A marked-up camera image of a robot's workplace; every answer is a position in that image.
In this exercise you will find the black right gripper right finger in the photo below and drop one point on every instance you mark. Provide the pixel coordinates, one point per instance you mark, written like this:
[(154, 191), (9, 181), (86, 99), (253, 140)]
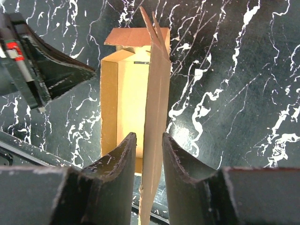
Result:
[(200, 195)]

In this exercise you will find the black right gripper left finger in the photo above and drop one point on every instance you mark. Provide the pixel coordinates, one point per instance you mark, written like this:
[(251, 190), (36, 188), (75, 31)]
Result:
[(100, 194)]

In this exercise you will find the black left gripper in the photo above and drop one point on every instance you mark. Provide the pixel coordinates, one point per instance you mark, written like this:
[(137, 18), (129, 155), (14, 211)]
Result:
[(34, 68)]

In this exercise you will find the brown cardboard box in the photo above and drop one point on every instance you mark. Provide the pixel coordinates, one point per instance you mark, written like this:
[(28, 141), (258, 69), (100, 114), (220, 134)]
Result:
[(134, 92)]

